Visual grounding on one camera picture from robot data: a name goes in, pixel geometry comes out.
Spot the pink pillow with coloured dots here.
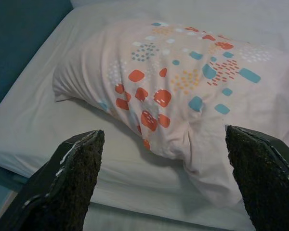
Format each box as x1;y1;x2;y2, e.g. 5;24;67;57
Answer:
52;20;289;212

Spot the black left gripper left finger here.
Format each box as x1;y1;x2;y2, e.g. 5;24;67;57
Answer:
0;129;105;231

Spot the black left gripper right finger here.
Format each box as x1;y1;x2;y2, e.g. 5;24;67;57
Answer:
225;124;289;231

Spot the cream bed mattress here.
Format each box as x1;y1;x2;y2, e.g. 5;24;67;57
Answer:
0;0;289;231

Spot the dark teal headboard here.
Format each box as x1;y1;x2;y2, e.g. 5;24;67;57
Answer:
0;0;75;116

